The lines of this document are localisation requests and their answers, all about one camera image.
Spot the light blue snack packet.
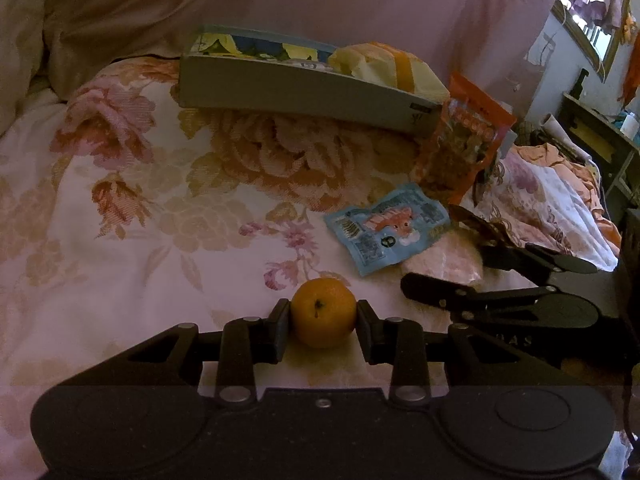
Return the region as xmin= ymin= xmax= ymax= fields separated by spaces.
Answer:
xmin=324 ymin=182 xmax=451 ymax=277

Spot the clear rice cracker packet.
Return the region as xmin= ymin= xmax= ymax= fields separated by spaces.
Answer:
xmin=402 ymin=237 xmax=487 ymax=289

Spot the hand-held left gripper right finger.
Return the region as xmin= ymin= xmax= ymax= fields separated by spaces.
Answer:
xmin=356 ymin=299 xmax=566 ymax=407

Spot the cream and orange bread packet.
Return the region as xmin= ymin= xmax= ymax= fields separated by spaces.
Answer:
xmin=327 ymin=41 xmax=451 ymax=102

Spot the orange snack packet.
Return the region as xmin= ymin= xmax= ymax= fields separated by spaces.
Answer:
xmin=415 ymin=72 xmax=518 ymax=202

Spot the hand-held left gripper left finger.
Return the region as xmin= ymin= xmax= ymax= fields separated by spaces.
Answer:
xmin=97 ymin=299 xmax=292 ymax=407

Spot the wooden window frame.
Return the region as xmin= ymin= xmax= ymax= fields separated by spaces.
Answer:
xmin=552 ymin=0 xmax=637 ymax=84

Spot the floral bedsheet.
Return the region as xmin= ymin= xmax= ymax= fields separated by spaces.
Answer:
xmin=0 ymin=55 xmax=623 ymax=480

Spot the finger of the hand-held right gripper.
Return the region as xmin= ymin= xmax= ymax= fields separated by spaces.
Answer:
xmin=400 ymin=272 xmax=559 ymax=324
xmin=479 ymin=241 xmax=600 ymax=287

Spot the dark desk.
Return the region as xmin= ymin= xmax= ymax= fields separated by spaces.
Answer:
xmin=557 ymin=91 xmax=640 ymax=222

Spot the grey box with floral lining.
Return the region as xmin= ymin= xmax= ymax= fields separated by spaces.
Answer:
xmin=178 ymin=23 xmax=444 ymax=139

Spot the rolled white paper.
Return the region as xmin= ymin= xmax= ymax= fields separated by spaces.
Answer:
xmin=542 ymin=115 xmax=587 ymax=157

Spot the orange cloth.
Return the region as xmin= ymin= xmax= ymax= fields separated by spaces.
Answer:
xmin=515 ymin=142 xmax=624 ymax=252

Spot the tangerine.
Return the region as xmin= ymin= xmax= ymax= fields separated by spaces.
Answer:
xmin=291 ymin=277 xmax=358 ymax=350

